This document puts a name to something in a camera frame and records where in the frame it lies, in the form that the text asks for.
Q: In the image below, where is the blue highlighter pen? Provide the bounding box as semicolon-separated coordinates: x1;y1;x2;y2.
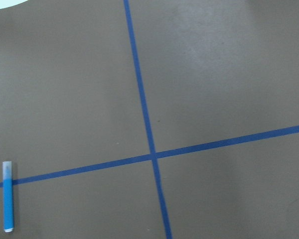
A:
2;161;14;233

